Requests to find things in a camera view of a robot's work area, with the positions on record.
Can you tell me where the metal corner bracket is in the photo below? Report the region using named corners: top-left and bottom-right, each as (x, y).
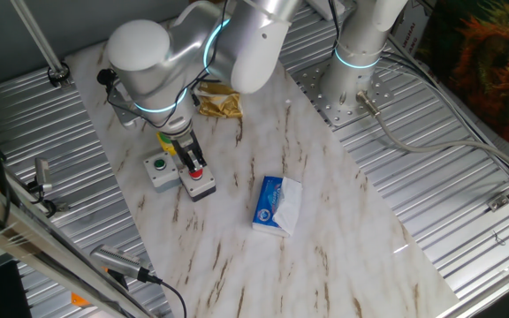
top-left (486, 192), bottom-right (509, 212)

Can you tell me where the grey box small green button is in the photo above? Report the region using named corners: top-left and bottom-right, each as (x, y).
top-left (142, 151), bottom-right (181, 193)

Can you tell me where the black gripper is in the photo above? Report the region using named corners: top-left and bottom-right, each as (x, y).
top-left (171, 132), bottom-right (208, 172)

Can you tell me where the white cable bundle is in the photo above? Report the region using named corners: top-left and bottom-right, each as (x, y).
top-left (377, 34), bottom-right (509, 178)

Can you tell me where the gold foil packet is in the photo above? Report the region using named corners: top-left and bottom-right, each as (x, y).
top-left (194, 81), bottom-right (244, 119)

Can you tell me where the small silver camera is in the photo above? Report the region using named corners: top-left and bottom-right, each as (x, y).
top-left (33, 157), bottom-right (55, 194)

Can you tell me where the white marble pattern board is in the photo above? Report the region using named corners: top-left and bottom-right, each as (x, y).
top-left (64, 12), bottom-right (459, 318)

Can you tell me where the cardboard box with red print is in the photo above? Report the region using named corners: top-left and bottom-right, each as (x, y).
top-left (389, 0), bottom-right (437, 57)

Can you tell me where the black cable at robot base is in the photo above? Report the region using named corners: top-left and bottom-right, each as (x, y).
top-left (330, 0), bottom-right (343, 49)

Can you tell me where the grey box with red button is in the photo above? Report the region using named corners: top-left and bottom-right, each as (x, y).
top-left (178, 159), bottom-right (217, 203)

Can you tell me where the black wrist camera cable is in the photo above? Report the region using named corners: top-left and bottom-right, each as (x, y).
top-left (97, 0), bottom-right (232, 129)

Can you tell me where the blue tissue pack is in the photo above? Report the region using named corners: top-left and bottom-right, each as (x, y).
top-left (251, 175), bottom-right (304, 239)

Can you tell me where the aluminium pole with black foot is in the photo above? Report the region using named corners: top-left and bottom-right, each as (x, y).
top-left (9, 0), bottom-right (72, 88)

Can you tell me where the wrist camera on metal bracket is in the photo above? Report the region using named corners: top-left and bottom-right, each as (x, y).
top-left (95, 67), bottom-right (143, 132)

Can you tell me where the silver finned camera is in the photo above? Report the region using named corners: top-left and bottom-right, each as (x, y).
top-left (89, 244), bottom-right (163, 284)

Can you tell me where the grey cable with metal connector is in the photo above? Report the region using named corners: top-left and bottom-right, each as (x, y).
top-left (354, 90), bottom-right (509, 178)

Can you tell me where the colourful furry cloth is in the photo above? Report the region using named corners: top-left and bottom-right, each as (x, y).
top-left (417, 0), bottom-right (509, 163)

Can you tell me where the yellow box large green button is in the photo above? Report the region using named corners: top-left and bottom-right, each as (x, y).
top-left (156, 131), bottom-right (179, 156)

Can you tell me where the aluminium frame beam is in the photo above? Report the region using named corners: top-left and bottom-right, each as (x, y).
top-left (0, 167), bottom-right (156, 318)

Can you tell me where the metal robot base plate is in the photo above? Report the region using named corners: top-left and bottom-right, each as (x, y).
top-left (292, 59), bottom-right (398, 129)

